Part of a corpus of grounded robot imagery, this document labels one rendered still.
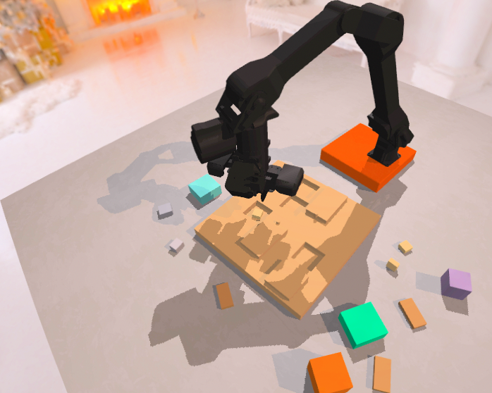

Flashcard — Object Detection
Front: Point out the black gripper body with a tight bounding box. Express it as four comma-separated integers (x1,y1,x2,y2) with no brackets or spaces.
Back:
207,139,305,197

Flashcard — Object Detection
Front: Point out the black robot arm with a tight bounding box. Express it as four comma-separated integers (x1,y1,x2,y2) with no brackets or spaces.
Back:
190,0,414,199

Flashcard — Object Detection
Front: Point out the purple cube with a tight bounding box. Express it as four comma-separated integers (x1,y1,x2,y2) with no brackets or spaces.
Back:
441,268,472,300

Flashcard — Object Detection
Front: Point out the green square block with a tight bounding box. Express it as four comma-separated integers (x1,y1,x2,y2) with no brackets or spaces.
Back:
338,302,388,349

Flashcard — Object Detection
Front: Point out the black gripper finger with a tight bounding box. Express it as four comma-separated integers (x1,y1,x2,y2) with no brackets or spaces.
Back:
261,185,275,202

